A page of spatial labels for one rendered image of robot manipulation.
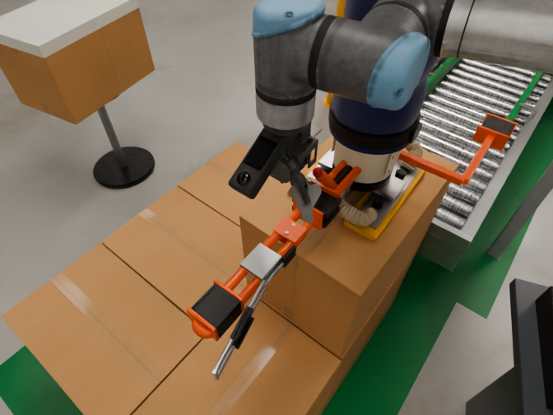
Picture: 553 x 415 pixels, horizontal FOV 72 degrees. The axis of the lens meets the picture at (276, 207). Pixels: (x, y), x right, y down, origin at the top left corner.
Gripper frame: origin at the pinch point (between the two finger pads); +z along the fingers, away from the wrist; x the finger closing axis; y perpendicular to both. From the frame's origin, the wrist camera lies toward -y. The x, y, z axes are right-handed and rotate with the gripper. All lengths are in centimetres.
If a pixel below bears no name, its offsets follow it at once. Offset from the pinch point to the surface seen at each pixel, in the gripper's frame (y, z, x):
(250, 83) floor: 182, 122, 171
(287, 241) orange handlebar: 2.9, 13.5, -0.9
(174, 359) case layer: -24, 67, 22
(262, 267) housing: -5.9, 12.8, -1.1
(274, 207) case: 18.3, 27.3, 15.1
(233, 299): -15.5, 12.0, -1.6
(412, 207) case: 43, 27, -16
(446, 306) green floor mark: 85, 121, -42
